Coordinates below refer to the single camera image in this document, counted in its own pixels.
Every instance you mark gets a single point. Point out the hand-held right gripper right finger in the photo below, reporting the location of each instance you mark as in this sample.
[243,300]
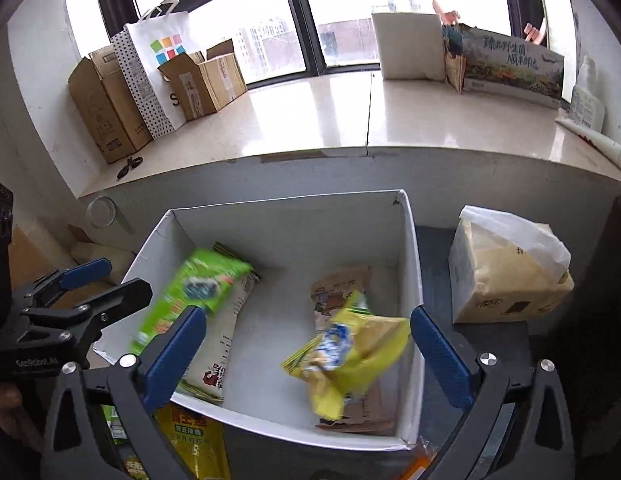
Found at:
[440,355]

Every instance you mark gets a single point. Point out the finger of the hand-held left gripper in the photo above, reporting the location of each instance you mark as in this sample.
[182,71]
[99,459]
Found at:
[88,270]
[120,297]

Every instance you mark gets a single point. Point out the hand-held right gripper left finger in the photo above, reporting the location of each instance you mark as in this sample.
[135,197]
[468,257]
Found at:
[175,355]

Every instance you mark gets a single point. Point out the white snack packet red print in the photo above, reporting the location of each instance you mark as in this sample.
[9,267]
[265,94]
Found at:
[220,340]

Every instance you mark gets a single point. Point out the yellow green label snack packet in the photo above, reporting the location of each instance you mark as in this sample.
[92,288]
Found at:
[195,440]

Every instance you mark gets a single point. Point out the small green snack packet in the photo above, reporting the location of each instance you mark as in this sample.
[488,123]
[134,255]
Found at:
[113,425]

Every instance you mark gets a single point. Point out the orange snack packet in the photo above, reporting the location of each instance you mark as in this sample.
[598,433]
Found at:
[420,460]

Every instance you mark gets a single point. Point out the brown paper snack packet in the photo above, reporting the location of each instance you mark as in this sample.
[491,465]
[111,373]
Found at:
[335,285]

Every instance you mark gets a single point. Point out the white cardboard box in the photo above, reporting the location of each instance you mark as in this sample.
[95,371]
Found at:
[290,230]

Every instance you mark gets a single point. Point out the cream cushioned stool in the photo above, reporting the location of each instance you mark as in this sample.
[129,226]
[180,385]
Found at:
[100,255]

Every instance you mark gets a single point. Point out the clear tape roll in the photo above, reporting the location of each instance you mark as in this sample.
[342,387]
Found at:
[103,212]

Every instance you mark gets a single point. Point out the brown cardboard box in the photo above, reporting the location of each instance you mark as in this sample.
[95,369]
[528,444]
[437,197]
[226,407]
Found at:
[30,255]

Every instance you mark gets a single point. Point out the blue grey table cloth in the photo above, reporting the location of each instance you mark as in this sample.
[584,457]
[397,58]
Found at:
[435,270]

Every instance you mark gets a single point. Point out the tissue pack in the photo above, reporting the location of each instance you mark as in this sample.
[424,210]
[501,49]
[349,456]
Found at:
[500,280]

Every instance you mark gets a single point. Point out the black scissors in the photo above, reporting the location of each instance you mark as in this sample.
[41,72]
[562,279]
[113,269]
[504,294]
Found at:
[128,167]

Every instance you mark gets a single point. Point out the tall cardboard box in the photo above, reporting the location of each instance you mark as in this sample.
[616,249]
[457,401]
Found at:
[105,110]

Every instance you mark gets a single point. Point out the polka dot paper bag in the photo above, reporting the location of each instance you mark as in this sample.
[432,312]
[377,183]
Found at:
[140,85]

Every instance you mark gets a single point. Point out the open cardboard box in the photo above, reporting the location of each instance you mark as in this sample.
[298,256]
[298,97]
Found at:
[215,85]

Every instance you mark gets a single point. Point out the white bag coloured squares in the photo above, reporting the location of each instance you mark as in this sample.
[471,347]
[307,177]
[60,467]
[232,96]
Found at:
[160,25]

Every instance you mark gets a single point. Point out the white tube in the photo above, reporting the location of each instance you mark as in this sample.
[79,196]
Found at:
[595,140]

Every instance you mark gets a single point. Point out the small printed paper bag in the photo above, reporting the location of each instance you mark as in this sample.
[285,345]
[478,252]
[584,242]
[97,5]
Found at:
[453,65]

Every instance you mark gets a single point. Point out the printed landscape gift box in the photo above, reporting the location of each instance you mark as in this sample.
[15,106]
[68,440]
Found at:
[510,70]

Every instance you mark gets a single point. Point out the white plastic bottle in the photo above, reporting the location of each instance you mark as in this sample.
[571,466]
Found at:
[588,100]

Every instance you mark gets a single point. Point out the plain white box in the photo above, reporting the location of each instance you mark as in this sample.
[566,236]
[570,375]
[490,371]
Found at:
[408,47]

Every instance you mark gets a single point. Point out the black window frame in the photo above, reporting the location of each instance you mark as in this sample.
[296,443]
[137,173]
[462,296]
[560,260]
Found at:
[296,10]

